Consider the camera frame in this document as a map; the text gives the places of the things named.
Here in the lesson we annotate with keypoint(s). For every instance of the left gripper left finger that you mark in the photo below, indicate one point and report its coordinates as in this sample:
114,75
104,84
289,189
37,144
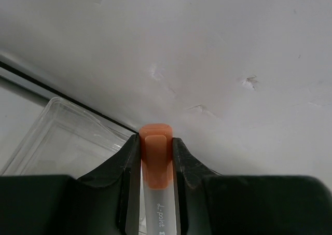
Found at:
104,201

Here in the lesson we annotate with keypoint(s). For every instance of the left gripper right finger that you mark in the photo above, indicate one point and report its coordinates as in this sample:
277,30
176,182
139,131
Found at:
211,203

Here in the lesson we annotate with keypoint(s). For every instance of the orange capped marker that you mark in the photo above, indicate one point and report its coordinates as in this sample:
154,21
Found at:
156,141

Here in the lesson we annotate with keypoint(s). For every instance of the clear plastic container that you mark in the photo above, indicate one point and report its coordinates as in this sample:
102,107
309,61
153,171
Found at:
65,139

